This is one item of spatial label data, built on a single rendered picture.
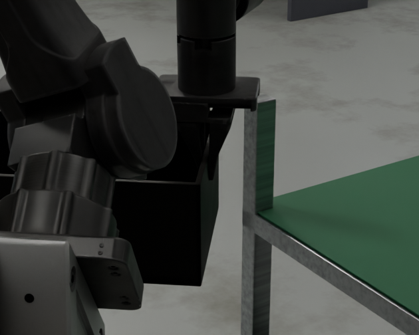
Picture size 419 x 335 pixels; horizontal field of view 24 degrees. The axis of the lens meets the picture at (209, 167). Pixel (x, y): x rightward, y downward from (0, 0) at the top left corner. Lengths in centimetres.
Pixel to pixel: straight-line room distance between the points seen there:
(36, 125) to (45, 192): 7
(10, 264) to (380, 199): 78
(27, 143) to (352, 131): 351
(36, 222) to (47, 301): 6
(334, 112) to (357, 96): 26
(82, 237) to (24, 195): 5
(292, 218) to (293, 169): 252
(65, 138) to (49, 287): 12
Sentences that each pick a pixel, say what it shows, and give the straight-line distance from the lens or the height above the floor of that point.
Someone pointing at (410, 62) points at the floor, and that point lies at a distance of 515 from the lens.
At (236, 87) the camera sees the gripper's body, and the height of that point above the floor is 119.
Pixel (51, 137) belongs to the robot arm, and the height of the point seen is 125.
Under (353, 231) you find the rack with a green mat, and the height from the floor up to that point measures 95.
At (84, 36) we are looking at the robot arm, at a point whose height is 131.
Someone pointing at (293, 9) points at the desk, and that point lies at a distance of 582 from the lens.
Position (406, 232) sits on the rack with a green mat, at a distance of 122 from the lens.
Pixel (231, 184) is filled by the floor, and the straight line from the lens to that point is 361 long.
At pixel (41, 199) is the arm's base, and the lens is 64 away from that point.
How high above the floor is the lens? 150
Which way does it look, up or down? 24 degrees down
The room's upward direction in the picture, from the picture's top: straight up
